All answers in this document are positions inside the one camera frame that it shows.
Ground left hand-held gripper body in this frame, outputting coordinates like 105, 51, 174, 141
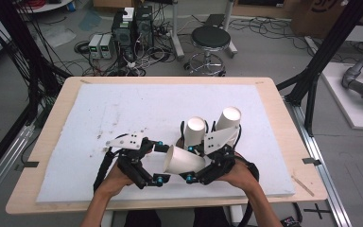
105, 131, 159, 190

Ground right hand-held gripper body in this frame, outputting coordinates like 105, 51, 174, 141
197, 126, 239, 186

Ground single white paper cup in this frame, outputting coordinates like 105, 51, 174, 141
163, 144, 207, 175

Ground short white paper cup stack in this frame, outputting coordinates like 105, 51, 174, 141
183, 116, 207, 149

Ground tall white paper cup stack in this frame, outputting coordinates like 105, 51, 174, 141
215, 106, 243, 148

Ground person's right hand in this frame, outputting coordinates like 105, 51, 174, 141
218, 155, 260, 190

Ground person's left hand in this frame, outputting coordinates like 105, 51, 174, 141
96, 162, 137, 199

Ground white foam mat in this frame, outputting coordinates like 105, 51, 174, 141
36, 83, 296, 204

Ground person's left leg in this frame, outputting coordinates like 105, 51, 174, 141
123, 209, 164, 227

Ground person's leg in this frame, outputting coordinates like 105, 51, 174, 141
123, 209, 164, 227
192, 206, 232, 227

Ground person's right leg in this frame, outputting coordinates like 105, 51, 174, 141
192, 206, 232, 227

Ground white table leg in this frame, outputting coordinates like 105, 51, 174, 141
229, 205, 245, 226
102, 210, 115, 227

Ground black tape strip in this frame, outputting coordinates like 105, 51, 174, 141
14, 161, 40, 172
302, 157, 322, 166

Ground grey bench power supply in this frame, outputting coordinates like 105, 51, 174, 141
88, 33, 103, 60
99, 33, 116, 60

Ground thin wooden stick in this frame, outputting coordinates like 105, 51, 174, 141
291, 175, 316, 198

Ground black round stool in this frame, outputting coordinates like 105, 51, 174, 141
183, 26, 233, 78

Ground black computer tower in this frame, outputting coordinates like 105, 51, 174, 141
134, 5, 155, 48
111, 11, 135, 49

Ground small black device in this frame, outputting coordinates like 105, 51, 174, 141
280, 215, 301, 227

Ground white stand leg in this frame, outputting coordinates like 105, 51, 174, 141
169, 0, 185, 61
221, 0, 238, 59

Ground flat black case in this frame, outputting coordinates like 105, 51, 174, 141
202, 13, 227, 29

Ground black tape cross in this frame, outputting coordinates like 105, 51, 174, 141
303, 202, 332, 220

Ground white floor board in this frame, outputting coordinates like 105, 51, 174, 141
320, 61, 363, 131

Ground cardboard box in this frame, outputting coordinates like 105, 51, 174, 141
289, 0, 349, 40

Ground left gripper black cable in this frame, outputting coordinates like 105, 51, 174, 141
93, 133, 130, 194

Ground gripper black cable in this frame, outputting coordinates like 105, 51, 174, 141
93, 133, 130, 194
233, 151, 261, 227

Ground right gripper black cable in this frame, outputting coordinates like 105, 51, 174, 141
233, 151, 261, 227

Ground coiled black cable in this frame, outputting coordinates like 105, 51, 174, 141
73, 40, 92, 55

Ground aluminium floor rail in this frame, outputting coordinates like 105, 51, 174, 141
0, 124, 36, 212
284, 97, 354, 227

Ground black frame post with cables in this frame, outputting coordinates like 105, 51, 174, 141
0, 0, 72, 105

